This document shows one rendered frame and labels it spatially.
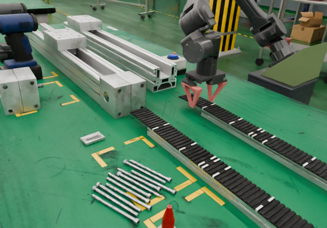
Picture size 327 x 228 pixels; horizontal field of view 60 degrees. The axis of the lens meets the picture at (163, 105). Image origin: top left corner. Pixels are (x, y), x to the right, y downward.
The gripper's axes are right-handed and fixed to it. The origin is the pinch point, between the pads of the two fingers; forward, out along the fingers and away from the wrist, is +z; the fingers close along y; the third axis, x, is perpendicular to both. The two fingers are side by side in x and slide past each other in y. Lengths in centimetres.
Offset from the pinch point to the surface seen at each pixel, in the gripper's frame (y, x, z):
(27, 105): 42.1, -25.3, 1.4
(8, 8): 34, -71, -17
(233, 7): -270, -213, 15
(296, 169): 1.9, 31.9, 2.3
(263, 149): 1.9, 23.3, 2.2
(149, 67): 5.0, -20.5, -5.1
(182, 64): -14.7, -25.9, -1.2
